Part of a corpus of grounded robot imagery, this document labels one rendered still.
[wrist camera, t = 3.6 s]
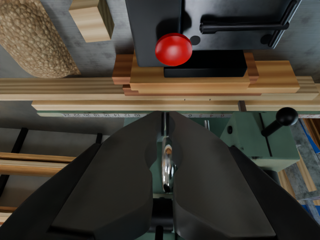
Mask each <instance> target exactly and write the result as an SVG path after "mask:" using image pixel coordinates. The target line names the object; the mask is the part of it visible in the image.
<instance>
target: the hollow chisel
mask: <svg viewBox="0 0 320 240"><path fill-rule="evenodd" d="M238 107H239V111H247V110H246V105H245V101H244V100H239V102H238Z"/></svg>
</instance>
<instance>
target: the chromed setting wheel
mask: <svg viewBox="0 0 320 240"><path fill-rule="evenodd" d="M171 157H172V140H171V139H170V138H169V137H168V136H164V137H163V139H162V148H161V187H162V190H163V192H165V193H167V194H170V193H172V192H173V182H174V174H175V172H176V165H175V163H174V162H173V161H172V159H171Z"/></svg>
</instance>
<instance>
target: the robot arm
mask: <svg viewBox="0 0 320 240"><path fill-rule="evenodd" d="M165 124H166V136H168V137H169V138H170V139H171V140H172V157H171V159H172V161H173V162H174V163H175V165H176V166H177V168H178V170H177V171H176V172H175V174H174V182H173V202H172V206H173V224H174V229H175V231H176V232H177V234H178V235H180V236H181V237H182V238H184V239H185V240H320V225H319V224H318V223H317V222H316V220H315V219H314V218H313V217H312V216H311V215H310V214H309V213H308V212H307V211H306V210H305V209H304V207H303V206H302V205H301V204H300V203H299V202H298V201H297V200H296V199H294V198H293V197H292V196H291V195H290V194H289V193H288V192H287V191H286V190H285V189H284V188H283V187H282V186H280V185H279V184H278V183H277V182H276V181H275V180H274V179H272V178H271V177H270V176H269V175H268V174H267V173H266V172H264V171H263V170H262V169H261V168H260V167H259V166H258V165H256V164H255V163H254V162H253V161H252V160H251V159H250V158H248V157H247V156H246V155H245V154H244V153H243V152H242V151H240V150H239V149H238V148H237V147H229V146H228V145H227V144H226V143H225V142H223V141H222V140H221V139H220V138H219V137H217V136H216V135H215V134H214V133H212V132H211V131H210V130H208V129H207V128H205V127H203V126H201V125H200V124H198V123H196V122H194V121H192V120H191V119H189V118H187V117H185V116H183V115H182V114H180V113H178V112H176V111H170V112H162V111H159V110H156V111H154V112H152V113H150V114H148V115H146V116H144V117H142V118H140V119H138V120H136V121H134V122H132V123H130V124H128V125H126V126H124V127H123V128H121V129H119V130H118V131H116V132H115V133H113V134H112V135H111V136H110V137H108V138H107V139H106V140H105V141H104V142H103V143H102V144H97V143H94V144H93V145H91V146H90V147H89V148H88V149H86V150H85V151H84V152H83V153H82V154H80V155H79V156H78V157H77V158H75V159H74V160H73V161H72V162H70V163H69V164H68V165H67V166H65V167H64V168H63V169H61V170H60V171H59V172H58V173H56V174H55V175H54V176H53V177H51V178H50V179H49V180H48V181H46V182H45V183H44V184H43V185H41V186H40V187H39V188H38V189H37V190H36V191H34V192H33V193H32V194H31V195H30V196H29V197H28V198H27V199H26V200H25V201H24V202H23V203H22V204H20V206H19V207H18V208H17V209H16V210H15V211H14V212H13V213H12V214H11V215H10V216H9V217H8V218H7V220H6V221H5V222H4V223H3V224H2V225H1V227H0V240H135V239H137V238H138V237H140V236H142V235H143V234H145V233H146V232H147V231H148V230H149V228H150V224H151V216H152V208H153V186H152V173H151V171H150V167H151V166H152V164H153V163H154V162H155V161H156V160H157V141H158V140H159V139H160V138H161V137H162V136H164V130H165Z"/></svg>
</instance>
